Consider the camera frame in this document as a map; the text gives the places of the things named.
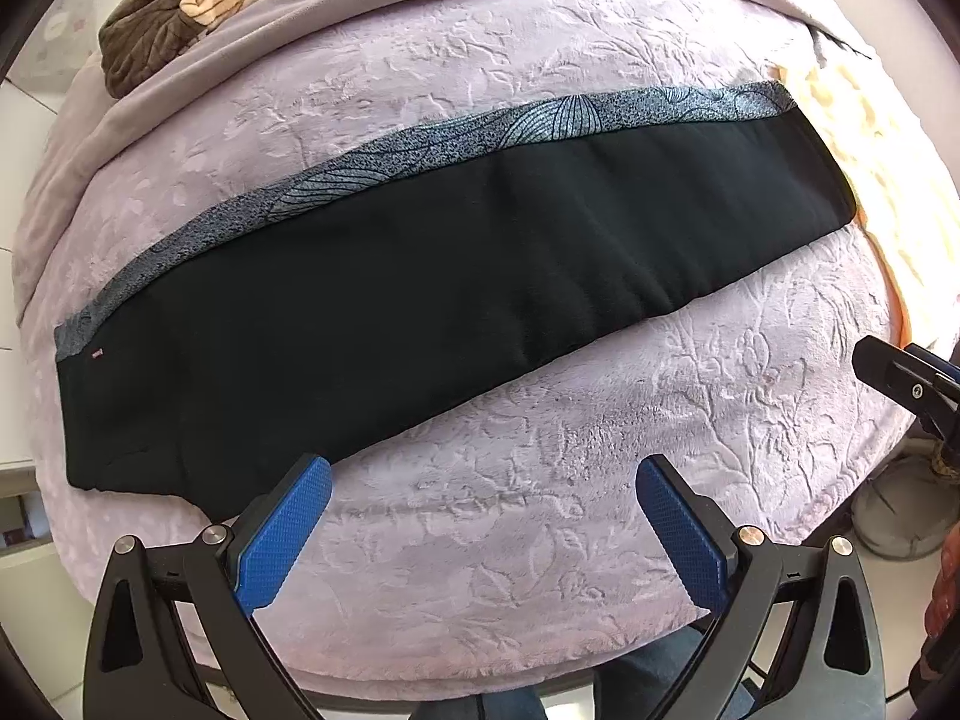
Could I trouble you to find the orange cream cloth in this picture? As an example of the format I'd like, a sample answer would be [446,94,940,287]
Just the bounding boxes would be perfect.
[773,60,958,358]

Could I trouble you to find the person's blue jeans legs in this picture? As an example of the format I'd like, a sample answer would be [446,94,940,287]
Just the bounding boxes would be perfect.
[406,627,760,720]

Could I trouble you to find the person's right hand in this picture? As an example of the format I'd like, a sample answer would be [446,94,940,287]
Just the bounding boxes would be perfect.
[921,544,958,683]

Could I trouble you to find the lilac embossed bed blanket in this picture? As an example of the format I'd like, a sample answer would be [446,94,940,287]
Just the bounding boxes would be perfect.
[13,0,910,699]

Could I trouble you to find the black pants with patterned trim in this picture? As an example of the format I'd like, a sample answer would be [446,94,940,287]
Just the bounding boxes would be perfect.
[55,82,854,518]

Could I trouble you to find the white floor fan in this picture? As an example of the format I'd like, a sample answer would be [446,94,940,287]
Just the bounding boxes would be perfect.
[851,455,958,561]

